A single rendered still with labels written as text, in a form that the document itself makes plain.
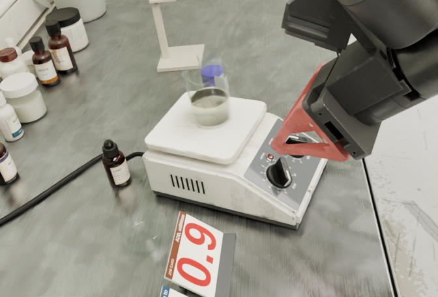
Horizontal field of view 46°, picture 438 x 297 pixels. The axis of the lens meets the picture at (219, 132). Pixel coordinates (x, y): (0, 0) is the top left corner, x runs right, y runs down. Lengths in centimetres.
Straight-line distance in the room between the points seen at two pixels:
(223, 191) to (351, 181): 17
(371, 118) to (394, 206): 21
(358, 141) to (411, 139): 31
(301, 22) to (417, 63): 9
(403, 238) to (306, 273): 12
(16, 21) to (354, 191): 79
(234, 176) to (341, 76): 21
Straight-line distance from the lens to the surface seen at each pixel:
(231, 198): 60
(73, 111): 89
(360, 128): 45
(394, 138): 74
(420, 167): 70
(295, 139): 62
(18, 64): 95
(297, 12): 42
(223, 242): 60
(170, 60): 95
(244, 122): 62
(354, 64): 42
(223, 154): 58
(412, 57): 42
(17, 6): 117
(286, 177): 58
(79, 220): 68
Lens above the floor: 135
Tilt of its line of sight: 37 degrees down
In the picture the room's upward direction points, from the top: 9 degrees counter-clockwise
